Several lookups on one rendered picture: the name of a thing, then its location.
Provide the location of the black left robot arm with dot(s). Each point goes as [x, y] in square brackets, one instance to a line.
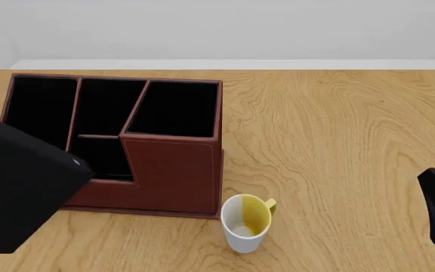
[17, 184]

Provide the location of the red-brown desk caddy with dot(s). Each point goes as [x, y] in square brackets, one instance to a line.
[168, 173]

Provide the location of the white and yellow mug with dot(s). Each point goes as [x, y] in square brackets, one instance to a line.
[242, 236]

